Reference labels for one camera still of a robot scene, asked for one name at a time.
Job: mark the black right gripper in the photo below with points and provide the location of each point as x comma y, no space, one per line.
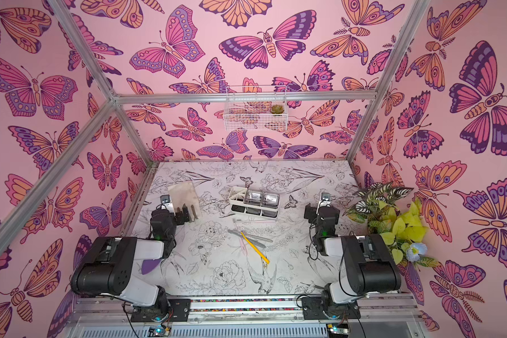
324,209

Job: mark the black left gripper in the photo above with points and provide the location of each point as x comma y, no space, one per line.
179,215

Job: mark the pink toothbrush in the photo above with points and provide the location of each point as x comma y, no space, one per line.
241,240
263,220

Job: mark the yellow toothbrush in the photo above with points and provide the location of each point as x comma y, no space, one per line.
255,248

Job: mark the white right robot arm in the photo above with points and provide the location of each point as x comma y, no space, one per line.
365,264

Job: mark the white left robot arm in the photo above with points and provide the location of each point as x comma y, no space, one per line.
107,268

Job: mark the grey toothbrush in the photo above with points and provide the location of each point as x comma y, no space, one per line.
248,236

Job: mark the white toothbrush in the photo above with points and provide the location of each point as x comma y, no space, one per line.
253,241

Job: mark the cream toothbrush holder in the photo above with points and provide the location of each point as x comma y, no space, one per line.
254,202

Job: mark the beige green-fingered glove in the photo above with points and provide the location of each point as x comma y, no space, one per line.
184,194

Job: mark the artificial leafy potted plant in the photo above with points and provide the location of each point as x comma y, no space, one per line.
402,230

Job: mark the small succulent plant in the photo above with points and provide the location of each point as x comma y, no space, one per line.
277,109

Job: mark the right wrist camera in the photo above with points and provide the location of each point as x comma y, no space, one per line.
325,199

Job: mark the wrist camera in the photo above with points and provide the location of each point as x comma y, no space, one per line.
325,199
165,202

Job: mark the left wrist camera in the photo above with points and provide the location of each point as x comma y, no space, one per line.
165,202

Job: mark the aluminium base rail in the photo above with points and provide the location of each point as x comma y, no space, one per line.
305,315

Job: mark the white wire basket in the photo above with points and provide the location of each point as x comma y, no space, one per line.
248,107

